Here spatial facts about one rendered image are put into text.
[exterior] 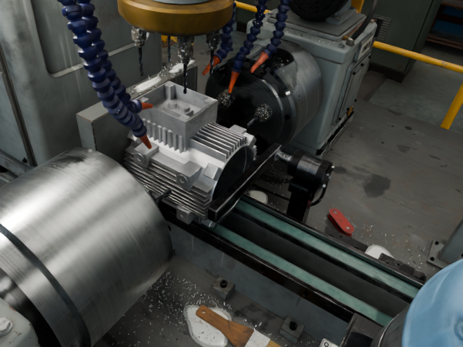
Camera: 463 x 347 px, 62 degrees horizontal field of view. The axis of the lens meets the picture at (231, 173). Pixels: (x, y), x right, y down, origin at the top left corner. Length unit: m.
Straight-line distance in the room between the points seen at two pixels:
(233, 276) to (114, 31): 0.55
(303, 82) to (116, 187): 0.53
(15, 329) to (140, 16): 0.42
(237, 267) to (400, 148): 0.80
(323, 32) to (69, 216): 0.80
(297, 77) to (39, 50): 0.52
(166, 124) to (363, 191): 0.65
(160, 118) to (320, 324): 0.48
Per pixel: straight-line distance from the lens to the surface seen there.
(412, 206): 1.19
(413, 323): 0.18
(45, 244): 0.50
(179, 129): 0.70
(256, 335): 0.80
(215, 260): 0.82
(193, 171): 0.68
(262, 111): 0.87
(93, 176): 0.55
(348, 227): 1.02
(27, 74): 0.75
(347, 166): 1.24
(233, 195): 0.71
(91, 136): 0.71
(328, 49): 1.04
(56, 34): 0.77
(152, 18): 0.60
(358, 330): 0.29
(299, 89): 0.90
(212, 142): 0.71
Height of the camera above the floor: 1.51
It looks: 40 degrees down
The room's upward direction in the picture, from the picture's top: 6 degrees clockwise
